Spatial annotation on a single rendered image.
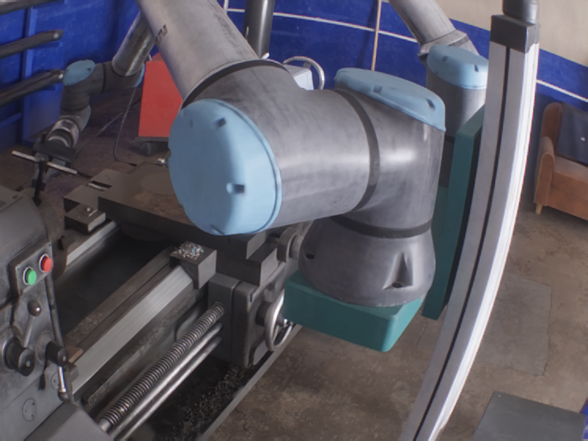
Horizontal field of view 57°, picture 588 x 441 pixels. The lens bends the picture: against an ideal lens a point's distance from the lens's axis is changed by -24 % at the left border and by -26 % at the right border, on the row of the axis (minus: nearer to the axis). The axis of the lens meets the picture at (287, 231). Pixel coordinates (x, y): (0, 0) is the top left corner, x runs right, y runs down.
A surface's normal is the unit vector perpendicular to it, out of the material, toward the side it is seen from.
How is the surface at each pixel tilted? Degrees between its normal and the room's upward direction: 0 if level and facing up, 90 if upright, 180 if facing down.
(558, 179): 90
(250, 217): 114
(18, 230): 45
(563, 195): 90
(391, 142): 64
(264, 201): 99
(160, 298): 36
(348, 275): 70
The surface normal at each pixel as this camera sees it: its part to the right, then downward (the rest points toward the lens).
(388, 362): 0.10, -0.88
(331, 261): -0.63, -0.05
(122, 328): 0.61, -0.57
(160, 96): -0.05, 0.45
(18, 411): 0.92, 0.26
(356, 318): -0.47, 0.36
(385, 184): 0.51, 0.62
